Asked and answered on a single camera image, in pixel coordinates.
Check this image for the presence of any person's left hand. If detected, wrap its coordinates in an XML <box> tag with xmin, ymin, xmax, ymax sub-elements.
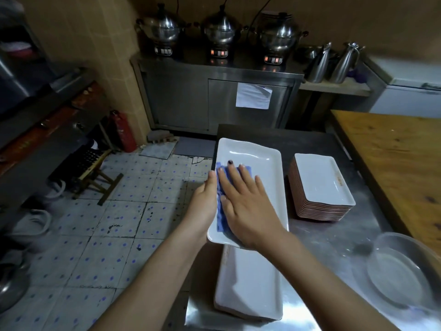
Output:
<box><xmin>184</xmin><ymin>170</ymin><xmax>220</xmax><ymax>235</ymax></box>

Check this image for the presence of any person's right hand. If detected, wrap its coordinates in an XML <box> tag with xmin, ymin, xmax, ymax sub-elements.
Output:
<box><xmin>217</xmin><ymin>160</ymin><xmax>290</xmax><ymax>250</ymax></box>

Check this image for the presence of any blue cleaning cloth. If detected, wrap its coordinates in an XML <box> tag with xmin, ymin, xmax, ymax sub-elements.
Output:
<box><xmin>215</xmin><ymin>161</ymin><xmax>255</xmax><ymax>238</ymax></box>

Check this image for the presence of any white rectangular serving plate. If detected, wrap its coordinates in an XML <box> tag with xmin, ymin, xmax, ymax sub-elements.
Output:
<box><xmin>207</xmin><ymin>137</ymin><xmax>289</xmax><ymax>251</ymax></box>

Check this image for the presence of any person's right forearm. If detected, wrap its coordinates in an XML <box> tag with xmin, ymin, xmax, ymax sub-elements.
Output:
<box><xmin>253</xmin><ymin>231</ymin><xmax>402</xmax><ymax>331</ymax></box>

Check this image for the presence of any person's left forearm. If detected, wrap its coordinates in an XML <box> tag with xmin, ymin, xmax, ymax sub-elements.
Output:
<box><xmin>89</xmin><ymin>224</ymin><xmax>207</xmax><ymax>331</ymax></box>

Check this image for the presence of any grey floor mat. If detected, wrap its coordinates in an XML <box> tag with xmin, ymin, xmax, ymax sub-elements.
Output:
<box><xmin>172</xmin><ymin>136</ymin><xmax>216</xmax><ymax>159</ymax></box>

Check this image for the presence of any stack of small white plates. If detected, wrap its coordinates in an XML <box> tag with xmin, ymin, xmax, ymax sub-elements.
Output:
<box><xmin>288</xmin><ymin>153</ymin><xmax>356</xmax><ymax>223</ymax></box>

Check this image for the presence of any grey brick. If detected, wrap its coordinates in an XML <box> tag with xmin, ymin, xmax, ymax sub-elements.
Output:
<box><xmin>146</xmin><ymin>130</ymin><xmax>174</xmax><ymax>144</ymax></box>

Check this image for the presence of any white paper sheet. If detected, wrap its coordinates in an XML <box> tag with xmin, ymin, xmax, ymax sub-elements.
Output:
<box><xmin>236</xmin><ymin>83</ymin><xmax>273</xmax><ymax>110</ymax></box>

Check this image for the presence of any stack of large white plates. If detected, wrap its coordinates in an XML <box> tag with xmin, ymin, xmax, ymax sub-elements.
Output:
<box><xmin>214</xmin><ymin>243</ymin><xmax>284</xmax><ymax>321</ymax></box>

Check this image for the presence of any stainless steel cabinet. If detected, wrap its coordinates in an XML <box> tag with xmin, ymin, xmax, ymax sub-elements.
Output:
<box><xmin>130</xmin><ymin>53</ymin><xmax>305</xmax><ymax>136</ymax></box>

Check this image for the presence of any red fire extinguisher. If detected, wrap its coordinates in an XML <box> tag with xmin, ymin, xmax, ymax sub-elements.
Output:
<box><xmin>110</xmin><ymin>110</ymin><xmax>138</xmax><ymax>154</ymax></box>

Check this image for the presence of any wooden folding stool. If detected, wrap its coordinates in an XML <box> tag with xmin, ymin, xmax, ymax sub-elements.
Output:
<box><xmin>71</xmin><ymin>148</ymin><xmax>124</xmax><ymax>206</ymax></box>

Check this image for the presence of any wooden side shelf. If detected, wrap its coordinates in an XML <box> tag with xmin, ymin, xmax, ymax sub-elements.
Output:
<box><xmin>299</xmin><ymin>79</ymin><xmax>372</xmax><ymax>97</ymax></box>

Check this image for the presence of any black induction cooker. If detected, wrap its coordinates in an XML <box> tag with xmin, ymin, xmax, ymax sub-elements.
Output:
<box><xmin>260</xmin><ymin>48</ymin><xmax>293</xmax><ymax>71</ymax></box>
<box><xmin>150</xmin><ymin>39</ymin><xmax>183</xmax><ymax>61</ymax></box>
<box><xmin>206</xmin><ymin>43</ymin><xmax>236</xmax><ymax>66</ymax></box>

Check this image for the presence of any black plastic crate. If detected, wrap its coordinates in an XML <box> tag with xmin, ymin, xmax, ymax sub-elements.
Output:
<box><xmin>48</xmin><ymin>143</ymin><xmax>111</xmax><ymax>190</ymax></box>

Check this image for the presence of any steel pitcher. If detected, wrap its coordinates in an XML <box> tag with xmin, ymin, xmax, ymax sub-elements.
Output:
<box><xmin>305</xmin><ymin>42</ymin><xmax>333</xmax><ymax>84</ymax></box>
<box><xmin>329</xmin><ymin>42</ymin><xmax>366</xmax><ymax>84</ymax></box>

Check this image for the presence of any large wooden cutting board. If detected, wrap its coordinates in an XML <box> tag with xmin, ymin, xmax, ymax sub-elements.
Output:
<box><xmin>330</xmin><ymin>109</ymin><xmax>441</xmax><ymax>255</ymax></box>

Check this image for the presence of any steel pot with lid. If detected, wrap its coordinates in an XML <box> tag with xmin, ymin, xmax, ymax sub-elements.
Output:
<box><xmin>134</xmin><ymin>3</ymin><xmax>188</xmax><ymax>44</ymax></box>
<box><xmin>196</xmin><ymin>5</ymin><xmax>247</xmax><ymax>46</ymax></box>
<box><xmin>246</xmin><ymin>10</ymin><xmax>309</xmax><ymax>55</ymax></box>

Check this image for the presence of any clear glass bowl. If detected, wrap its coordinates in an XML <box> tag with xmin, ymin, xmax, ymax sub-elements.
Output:
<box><xmin>366</xmin><ymin>232</ymin><xmax>441</xmax><ymax>311</ymax></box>

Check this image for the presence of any white chest freezer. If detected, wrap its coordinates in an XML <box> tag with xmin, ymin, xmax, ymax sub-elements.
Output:
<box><xmin>365</xmin><ymin>55</ymin><xmax>441</xmax><ymax>118</ymax></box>

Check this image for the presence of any steel kitchen counter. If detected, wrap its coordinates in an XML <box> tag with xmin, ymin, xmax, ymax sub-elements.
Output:
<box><xmin>0</xmin><ymin>65</ymin><xmax>114</xmax><ymax>217</ymax></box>

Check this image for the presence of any steel basin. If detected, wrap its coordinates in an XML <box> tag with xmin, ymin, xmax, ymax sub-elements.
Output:
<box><xmin>0</xmin><ymin>258</ymin><xmax>31</xmax><ymax>314</ymax></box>

